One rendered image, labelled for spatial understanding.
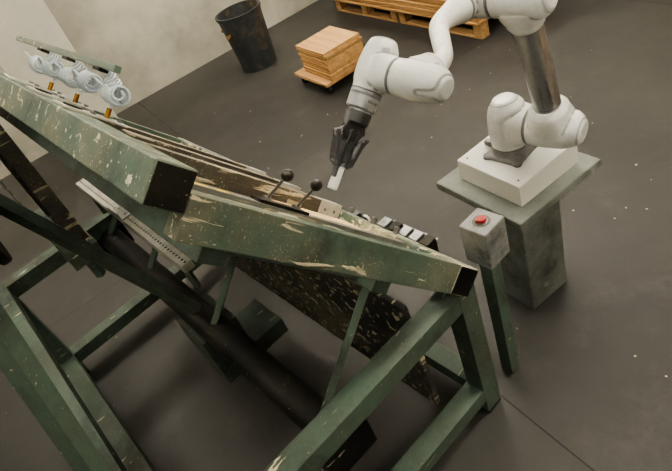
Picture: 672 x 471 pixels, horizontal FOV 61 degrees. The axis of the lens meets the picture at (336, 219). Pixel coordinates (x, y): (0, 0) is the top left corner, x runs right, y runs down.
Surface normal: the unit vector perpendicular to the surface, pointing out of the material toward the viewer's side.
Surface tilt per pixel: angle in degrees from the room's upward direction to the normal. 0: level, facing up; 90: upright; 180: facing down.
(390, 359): 0
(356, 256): 90
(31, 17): 90
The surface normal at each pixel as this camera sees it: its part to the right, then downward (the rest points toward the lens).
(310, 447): -0.30, -0.74
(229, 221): 0.65, 0.30
